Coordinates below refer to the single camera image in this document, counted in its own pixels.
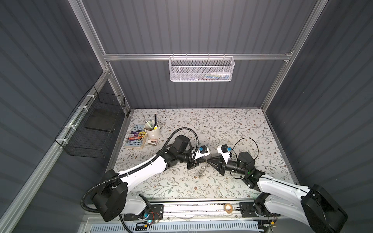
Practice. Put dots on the white wire mesh basket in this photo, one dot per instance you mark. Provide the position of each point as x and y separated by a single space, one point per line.
201 69

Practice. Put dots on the black wire mesh basket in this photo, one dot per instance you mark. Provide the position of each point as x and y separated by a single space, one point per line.
94 131

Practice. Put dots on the white pen cup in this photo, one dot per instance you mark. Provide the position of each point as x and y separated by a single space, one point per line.
152 130

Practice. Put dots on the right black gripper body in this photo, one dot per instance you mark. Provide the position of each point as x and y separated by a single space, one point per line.
223 165

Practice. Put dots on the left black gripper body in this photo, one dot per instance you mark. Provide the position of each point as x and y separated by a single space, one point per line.
192 164

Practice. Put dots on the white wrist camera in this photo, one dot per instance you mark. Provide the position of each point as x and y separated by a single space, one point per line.
201 152
225 152

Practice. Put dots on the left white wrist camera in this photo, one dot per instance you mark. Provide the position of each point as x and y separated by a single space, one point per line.
201 152

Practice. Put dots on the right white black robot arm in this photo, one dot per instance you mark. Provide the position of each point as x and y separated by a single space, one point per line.
313 206

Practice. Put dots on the roll of tape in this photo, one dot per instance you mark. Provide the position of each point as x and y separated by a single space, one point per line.
228 208

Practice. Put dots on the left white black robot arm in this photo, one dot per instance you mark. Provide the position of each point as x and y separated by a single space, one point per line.
111 198

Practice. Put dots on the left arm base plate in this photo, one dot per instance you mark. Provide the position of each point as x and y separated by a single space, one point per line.
155 212

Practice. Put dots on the colourful paperback book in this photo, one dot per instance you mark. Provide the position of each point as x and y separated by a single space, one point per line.
136 138

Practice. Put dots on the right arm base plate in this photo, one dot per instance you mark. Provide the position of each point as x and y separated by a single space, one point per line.
248 209

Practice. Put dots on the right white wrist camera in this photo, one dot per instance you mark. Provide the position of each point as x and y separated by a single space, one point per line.
225 152

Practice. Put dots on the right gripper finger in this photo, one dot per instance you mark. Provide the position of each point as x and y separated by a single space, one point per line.
217 160
216 166

